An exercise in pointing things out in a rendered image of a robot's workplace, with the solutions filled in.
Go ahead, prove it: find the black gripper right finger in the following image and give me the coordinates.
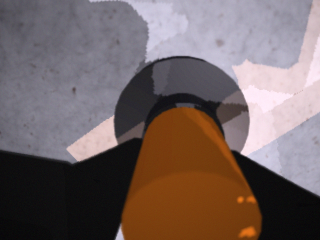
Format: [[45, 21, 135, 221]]
[[231, 149, 320, 240]]

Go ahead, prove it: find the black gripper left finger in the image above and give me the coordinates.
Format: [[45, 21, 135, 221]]
[[0, 138, 143, 240]]

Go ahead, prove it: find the orange knob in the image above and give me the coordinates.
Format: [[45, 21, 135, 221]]
[[121, 107, 262, 240]]

